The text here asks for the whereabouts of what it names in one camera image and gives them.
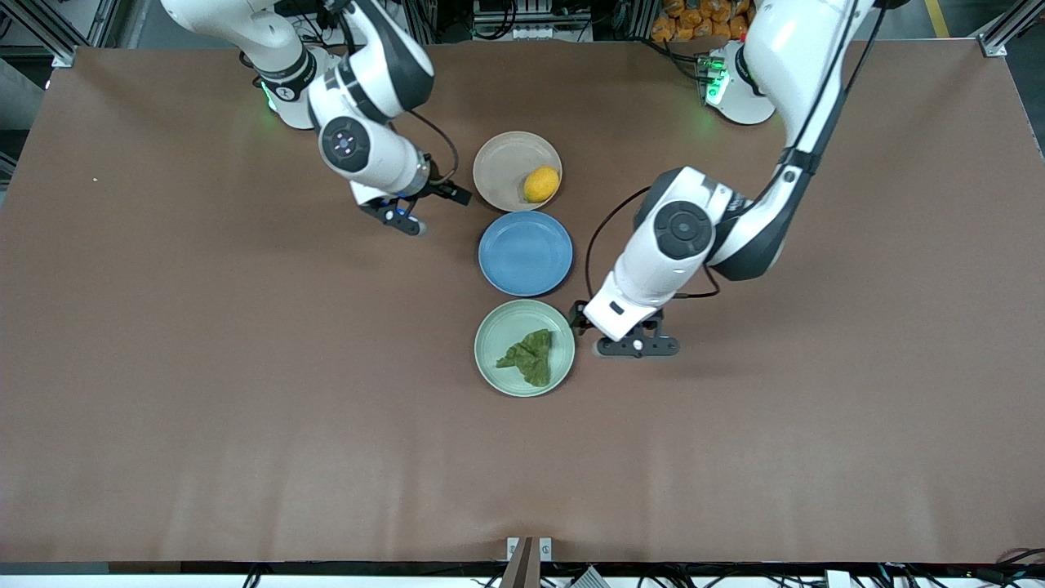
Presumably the green lettuce leaf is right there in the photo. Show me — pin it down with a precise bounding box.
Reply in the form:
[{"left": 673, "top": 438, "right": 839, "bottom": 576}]
[{"left": 495, "top": 328, "right": 553, "bottom": 388}]

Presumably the yellow lemon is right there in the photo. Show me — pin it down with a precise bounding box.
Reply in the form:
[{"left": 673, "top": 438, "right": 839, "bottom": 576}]
[{"left": 523, "top": 166, "right": 561, "bottom": 203}]

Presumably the beige round plate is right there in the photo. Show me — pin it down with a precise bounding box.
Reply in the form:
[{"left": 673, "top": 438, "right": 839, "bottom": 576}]
[{"left": 473, "top": 131, "right": 563, "bottom": 212}]

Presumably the pale green round plate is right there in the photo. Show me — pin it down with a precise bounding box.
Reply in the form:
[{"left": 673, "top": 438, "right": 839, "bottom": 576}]
[{"left": 474, "top": 299, "right": 576, "bottom": 399}]

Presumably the blue round plate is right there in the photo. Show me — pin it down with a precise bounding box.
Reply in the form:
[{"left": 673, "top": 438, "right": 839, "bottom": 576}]
[{"left": 478, "top": 211, "right": 574, "bottom": 297}]

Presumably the brown table cover mat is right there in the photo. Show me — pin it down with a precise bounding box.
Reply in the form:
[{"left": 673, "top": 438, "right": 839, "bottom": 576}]
[{"left": 0, "top": 41, "right": 1045, "bottom": 564}]

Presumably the bag of orange fruits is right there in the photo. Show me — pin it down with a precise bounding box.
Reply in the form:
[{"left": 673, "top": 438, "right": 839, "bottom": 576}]
[{"left": 651, "top": 0, "right": 752, "bottom": 43}]

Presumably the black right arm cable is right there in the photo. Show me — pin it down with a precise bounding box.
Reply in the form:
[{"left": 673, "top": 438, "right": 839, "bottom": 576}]
[{"left": 407, "top": 109, "right": 460, "bottom": 185}]

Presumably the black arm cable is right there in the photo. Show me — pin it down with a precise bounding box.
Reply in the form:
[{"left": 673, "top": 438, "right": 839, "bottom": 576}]
[
  {"left": 407, "top": 109, "right": 460, "bottom": 185},
  {"left": 585, "top": 0, "right": 891, "bottom": 305}
]

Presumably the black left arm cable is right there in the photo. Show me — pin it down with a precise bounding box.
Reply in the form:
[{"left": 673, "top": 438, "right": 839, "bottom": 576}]
[{"left": 585, "top": 0, "right": 891, "bottom": 305}]

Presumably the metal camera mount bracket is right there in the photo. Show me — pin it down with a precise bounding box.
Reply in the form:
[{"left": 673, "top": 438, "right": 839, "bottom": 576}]
[{"left": 506, "top": 537, "right": 553, "bottom": 588}]

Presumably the aluminium frame profile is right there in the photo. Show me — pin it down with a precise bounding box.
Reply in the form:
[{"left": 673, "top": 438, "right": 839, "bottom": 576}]
[
  {"left": 0, "top": 0, "right": 123, "bottom": 68},
  {"left": 976, "top": 0, "right": 1045, "bottom": 58}
]

